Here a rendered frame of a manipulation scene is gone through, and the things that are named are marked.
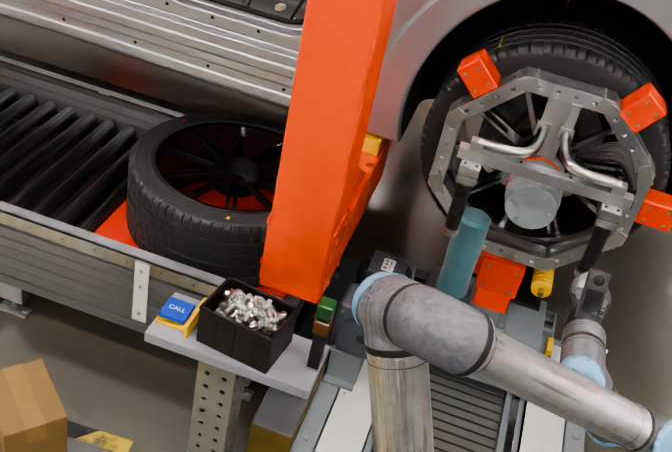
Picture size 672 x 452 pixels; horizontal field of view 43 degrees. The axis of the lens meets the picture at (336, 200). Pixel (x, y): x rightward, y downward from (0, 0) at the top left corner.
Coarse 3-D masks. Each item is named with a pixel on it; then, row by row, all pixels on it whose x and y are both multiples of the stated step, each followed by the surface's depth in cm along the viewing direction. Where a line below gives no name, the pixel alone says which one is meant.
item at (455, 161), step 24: (528, 96) 225; (504, 120) 231; (456, 144) 239; (528, 144) 237; (576, 144) 228; (456, 168) 244; (600, 168) 230; (480, 192) 253; (504, 192) 261; (504, 216) 246; (576, 216) 247; (528, 240) 245; (552, 240) 243
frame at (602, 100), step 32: (480, 96) 218; (512, 96) 215; (608, 96) 210; (448, 128) 226; (448, 160) 230; (640, 160) 214; (448, 192) 235; (640, 192) 219; (512, 256) 239; (544, 256) 238; (576, 256) 233
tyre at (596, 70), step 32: (512, 32) 231; (544, 32) 225; (576, 32) 226; (512, 64) 220; (544, 64) 217; (576, 64) 215; (608, 64) 214; (640, 64) 227; (448, 96) 230; (640, 224) 232
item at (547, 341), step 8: (416, 272) 299; (424, 272) 298; (416, 280) 290; (424, 280) 291; (552, 312) 291; (544, 320) 285; (552, 320) 291; (544, 328) 283; (552, 328) 284; (544, 336) 283; (552, 336) 281; (544, 344) 280; (552, 344) 276; (544, 352) 276; (472, 376) 268; (488, 384) 268
